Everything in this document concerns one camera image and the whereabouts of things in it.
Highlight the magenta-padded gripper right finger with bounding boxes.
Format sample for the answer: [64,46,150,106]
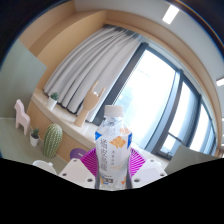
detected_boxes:
[128,147,168,190]

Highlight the large grey-green partition panel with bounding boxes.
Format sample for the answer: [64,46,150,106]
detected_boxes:
[164,144,224,174]

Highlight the pale yellow plastic cup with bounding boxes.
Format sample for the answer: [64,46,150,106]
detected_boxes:
[32,159,58,176]

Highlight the white pleated curtain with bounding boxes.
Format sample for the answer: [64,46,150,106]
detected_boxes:
[43,24,149,123]

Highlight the small grey-green partition panel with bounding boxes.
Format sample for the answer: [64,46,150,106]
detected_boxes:
[0,39,48,118]

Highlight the tall green cactus figure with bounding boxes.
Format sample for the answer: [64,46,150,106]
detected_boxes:
[42,123,64,159]

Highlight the pink wooden horse figure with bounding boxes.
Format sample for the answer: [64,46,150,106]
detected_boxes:
[13,99,31,136]

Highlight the dark-framed window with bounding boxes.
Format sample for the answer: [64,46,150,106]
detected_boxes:
[93,41,219,161]

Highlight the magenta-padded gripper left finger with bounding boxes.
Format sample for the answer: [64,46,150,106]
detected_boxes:
[58,147,100,190]

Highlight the ceiling lights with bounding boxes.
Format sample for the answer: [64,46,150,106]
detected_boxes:
[162,4,224,88]

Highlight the small plant in white pot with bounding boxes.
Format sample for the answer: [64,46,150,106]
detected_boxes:
[46,92,60,111]
[29,128,41,147]

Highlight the round purple number sign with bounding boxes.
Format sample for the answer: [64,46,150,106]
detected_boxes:
[69,147,88,162]

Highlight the wooden hand figure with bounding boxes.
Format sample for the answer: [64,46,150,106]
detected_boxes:
[73,80,107,128]

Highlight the clear plastic water bottle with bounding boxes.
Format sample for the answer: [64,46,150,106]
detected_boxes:
[94,105,133,191]

